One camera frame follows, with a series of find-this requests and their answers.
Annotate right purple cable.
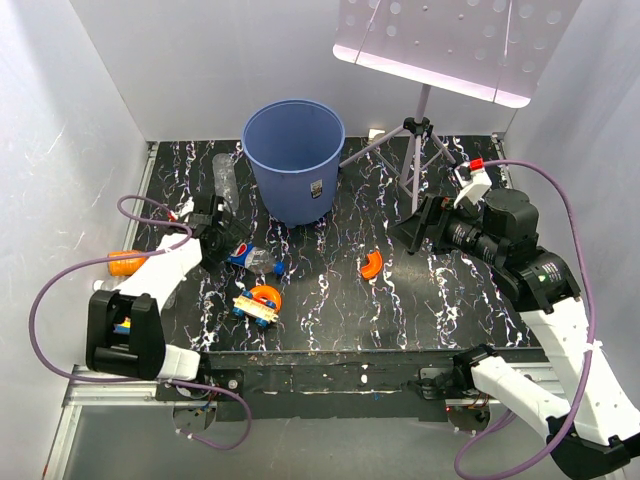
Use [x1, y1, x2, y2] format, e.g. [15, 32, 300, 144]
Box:
[452, 159, 600, 480]

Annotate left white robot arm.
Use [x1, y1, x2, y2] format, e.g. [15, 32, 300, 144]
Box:
[86, 194, 249, 400]

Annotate clear plastic bottle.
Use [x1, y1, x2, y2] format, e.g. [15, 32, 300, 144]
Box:
[92, 277, 123, 291]

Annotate lilac music stand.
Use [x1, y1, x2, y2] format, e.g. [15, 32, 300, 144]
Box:
[332, 0, 584, 213]

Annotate black base frame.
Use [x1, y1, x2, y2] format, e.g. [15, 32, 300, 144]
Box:
[154, 344, 551, 426]

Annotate blue yellow toy block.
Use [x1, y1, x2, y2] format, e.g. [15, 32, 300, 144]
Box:
[113, 317, 131, 335]

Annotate toy cart blue wheels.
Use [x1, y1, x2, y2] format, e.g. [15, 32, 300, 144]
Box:
[233, 291, 279, 328]

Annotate orange juice bottle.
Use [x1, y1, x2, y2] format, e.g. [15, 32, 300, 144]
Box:
[107, 250, 147, 277]

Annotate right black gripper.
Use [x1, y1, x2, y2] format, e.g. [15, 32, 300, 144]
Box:
[386, 193, 505, 266]

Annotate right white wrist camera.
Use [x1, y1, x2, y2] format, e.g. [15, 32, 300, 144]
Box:
[454, 158, 492, 208]

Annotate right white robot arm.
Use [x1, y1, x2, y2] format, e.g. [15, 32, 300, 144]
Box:
[391, 189, 639, 479]

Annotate clear bottle white cap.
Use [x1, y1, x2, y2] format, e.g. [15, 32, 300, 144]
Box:
[213, 153, 239, 214]

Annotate Pepsi plastic bottle blue cap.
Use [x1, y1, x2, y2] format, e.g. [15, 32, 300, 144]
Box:
[227, 242, 285, 275]

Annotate orange curved track piece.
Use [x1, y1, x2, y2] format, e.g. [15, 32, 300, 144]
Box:
[360, 250, 384, 280]

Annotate orange ring toy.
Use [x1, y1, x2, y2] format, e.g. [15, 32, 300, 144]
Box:
[249, 285, 282, 313]

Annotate blue plastic bin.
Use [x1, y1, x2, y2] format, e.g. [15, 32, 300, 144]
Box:
[241, 99, 346, 228]

